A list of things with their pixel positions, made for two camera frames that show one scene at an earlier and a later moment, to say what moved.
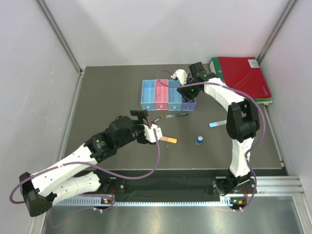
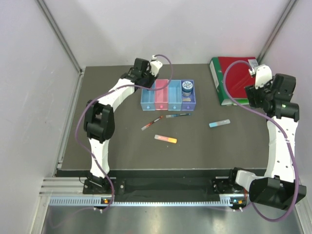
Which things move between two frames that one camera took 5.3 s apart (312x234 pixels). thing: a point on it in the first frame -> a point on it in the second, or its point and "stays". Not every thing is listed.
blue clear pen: [185, 114] stays
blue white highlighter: [218, 123] stays
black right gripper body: [189, 92] -> [257, 98]
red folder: [245, 74] stays
